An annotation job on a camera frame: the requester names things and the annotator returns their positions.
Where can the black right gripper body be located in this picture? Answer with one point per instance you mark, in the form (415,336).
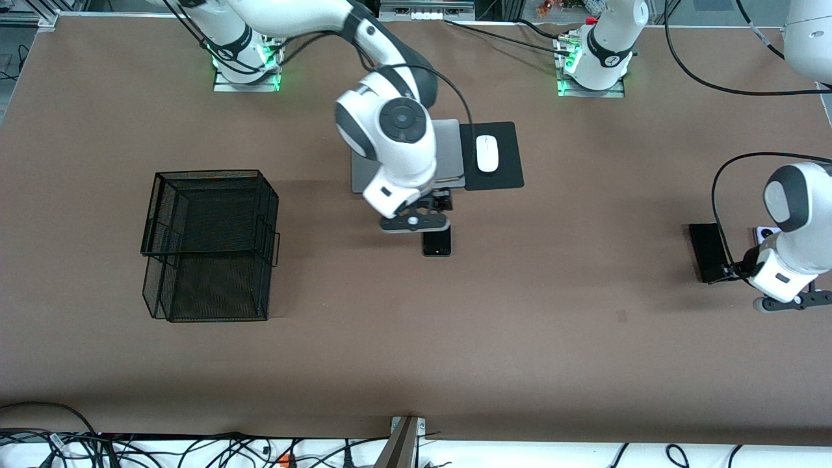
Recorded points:
(441,199)

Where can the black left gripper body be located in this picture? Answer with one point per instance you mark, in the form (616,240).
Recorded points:
(748,267)

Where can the long black smartphone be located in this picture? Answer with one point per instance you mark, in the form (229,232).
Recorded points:
(705,250)

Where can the lavender flip phone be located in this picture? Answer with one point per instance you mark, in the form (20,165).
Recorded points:
(764,232)

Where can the small black flip phone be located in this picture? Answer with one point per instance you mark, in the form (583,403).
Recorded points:
(437,244)

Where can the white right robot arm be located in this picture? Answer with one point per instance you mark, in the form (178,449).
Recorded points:
(403,156)

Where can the silver closed laptop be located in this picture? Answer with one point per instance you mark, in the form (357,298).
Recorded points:
(452,149)

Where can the white computer mouse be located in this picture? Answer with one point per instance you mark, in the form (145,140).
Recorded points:
(487,156)

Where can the black mouse pad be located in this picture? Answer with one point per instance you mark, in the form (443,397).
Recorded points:
(510,175)

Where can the white power strip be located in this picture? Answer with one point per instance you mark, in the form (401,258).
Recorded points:
(426,14)

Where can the black two-tier mesh tray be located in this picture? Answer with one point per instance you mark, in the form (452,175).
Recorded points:
(214,214)

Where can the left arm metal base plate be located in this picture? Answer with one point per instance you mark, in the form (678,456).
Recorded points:
(588,93)

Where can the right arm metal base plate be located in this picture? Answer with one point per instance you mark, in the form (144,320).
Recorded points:
(247,86)

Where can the grey metal camera post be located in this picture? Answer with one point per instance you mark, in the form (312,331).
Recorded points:
(403,448)

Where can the aluminium frame profile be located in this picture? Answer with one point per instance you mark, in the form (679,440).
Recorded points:
(45,19)

